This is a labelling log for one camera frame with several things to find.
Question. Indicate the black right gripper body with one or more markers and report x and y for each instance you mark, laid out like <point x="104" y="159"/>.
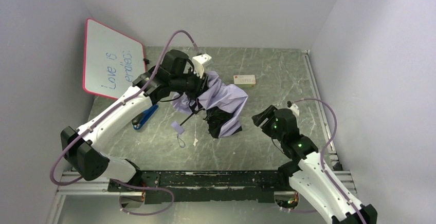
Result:
<point x="265" y="117"/>

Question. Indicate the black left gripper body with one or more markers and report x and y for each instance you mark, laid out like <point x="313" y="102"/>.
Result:
<point x="199" y="86"/>

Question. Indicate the light purple folding umbrella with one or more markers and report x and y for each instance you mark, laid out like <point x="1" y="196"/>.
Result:
<point x="222" y="103"/>

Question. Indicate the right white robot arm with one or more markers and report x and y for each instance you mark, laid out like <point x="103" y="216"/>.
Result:
<point x="307" y="172"/>

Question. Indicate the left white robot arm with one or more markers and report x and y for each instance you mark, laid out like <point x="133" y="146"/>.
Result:
<point x="84" y="146"/>

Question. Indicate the small white cardboard box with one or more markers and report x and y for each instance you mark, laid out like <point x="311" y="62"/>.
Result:
<point x="244" y="80"/>

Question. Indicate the blue whiteboard marker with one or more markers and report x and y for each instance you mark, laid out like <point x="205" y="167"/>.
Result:
<point x="141" y="119"/>

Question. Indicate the red framed whiteboard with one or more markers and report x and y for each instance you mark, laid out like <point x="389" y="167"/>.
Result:
<point x="111" y="62"/>

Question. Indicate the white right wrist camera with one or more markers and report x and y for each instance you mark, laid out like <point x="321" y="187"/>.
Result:
<point x="294" y="108"/>

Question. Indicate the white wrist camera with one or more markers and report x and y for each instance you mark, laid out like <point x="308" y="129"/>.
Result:
<point x="294" y="108"/>
<point x="199" y="62"/>

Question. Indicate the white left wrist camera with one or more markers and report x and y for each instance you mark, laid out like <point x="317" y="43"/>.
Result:
<point x="199" y="62"/>

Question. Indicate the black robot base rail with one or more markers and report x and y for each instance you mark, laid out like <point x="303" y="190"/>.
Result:
<point x="264" y="186"/>

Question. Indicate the aluminium frame rail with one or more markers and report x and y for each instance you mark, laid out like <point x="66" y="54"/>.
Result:
<point x="100" y="185"/>

